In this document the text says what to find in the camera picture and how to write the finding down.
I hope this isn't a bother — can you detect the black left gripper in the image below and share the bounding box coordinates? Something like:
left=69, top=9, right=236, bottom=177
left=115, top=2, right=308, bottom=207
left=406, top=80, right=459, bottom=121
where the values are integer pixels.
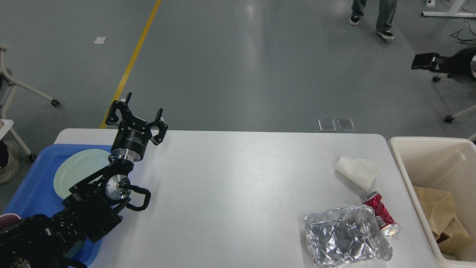
left=105, top=93, right=168, bottom=162

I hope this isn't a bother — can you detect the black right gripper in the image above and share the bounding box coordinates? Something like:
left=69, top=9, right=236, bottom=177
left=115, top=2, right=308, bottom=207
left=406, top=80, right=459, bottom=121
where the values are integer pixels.
left=411, top=46, right=476, bottom=82

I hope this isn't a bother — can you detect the light green plate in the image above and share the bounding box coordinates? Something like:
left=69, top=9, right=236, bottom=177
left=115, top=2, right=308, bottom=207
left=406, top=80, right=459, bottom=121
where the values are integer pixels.
left=53, top=148, right=109, bottom=199

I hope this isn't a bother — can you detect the white paper cup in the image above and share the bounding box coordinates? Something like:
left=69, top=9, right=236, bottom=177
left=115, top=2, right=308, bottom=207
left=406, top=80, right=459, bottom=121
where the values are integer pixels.
left=335, top=156, right=380, bottom=191

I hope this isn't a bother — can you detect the brown paper bag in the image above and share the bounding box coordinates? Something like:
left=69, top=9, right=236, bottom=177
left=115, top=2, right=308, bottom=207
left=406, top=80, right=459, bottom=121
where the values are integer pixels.
left=413, top=186, right=475, bottom=257

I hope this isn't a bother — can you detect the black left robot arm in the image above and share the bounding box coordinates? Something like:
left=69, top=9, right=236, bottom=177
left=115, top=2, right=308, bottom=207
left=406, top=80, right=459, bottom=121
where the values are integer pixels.
left=0, top=93, right=168, bottom=268

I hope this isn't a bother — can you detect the white table base far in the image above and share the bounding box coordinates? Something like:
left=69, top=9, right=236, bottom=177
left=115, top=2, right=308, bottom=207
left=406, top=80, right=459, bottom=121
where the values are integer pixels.
left=421, top=0, right=476, bottom=18

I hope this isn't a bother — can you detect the white rolling chair right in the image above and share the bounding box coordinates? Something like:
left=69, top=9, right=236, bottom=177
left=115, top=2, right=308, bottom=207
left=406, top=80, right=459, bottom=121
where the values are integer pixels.
left=432, top=74, right=476, bottom=124

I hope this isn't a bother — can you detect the white rolling chair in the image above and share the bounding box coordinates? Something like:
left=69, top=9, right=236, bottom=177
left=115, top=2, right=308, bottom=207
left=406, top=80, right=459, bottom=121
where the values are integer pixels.
left=432, top=74, right=476, bottom=124
left=0, top=43, right=61, bottom=119

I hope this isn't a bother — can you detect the person in grey trousers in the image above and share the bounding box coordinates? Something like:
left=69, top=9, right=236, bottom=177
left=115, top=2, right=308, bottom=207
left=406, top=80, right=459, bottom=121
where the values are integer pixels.
left=349, top=0, right=398, bottom=40

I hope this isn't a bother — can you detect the small clear floor plate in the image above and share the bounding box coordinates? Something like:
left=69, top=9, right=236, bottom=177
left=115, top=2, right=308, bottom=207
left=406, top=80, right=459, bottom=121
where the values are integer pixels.
left=318, top=118, right=337, bottom=132

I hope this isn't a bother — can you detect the blue plastic tray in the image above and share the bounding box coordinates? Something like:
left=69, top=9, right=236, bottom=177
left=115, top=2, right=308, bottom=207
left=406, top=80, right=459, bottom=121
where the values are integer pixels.
left=7, top=144, right=99, bottom=268

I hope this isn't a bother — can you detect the white rolling chair left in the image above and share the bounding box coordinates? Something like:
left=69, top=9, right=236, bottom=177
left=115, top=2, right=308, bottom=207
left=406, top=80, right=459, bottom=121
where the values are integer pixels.
left=0, top=43, right=61, bottom=119

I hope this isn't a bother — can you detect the white sack on floor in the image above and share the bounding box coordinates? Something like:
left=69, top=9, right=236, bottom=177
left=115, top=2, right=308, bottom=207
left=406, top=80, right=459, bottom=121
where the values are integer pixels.
left=0, top=141, right=19, bottom=185

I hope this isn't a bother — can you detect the pink mug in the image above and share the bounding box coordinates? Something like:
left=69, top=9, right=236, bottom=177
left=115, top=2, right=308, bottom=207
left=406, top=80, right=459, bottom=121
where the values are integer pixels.
left=0, top=213, right=21, bottom=228

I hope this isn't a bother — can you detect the red snack wrapper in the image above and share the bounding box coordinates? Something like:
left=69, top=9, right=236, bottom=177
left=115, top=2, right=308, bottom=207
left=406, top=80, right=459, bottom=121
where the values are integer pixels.
left=363, top=191, right=401, bottom=237

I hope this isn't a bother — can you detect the crumpled aluminium foil tray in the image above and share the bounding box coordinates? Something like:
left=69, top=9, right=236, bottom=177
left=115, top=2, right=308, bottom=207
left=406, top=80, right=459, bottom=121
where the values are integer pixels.
left=303, top=205, right=393, bottom=268

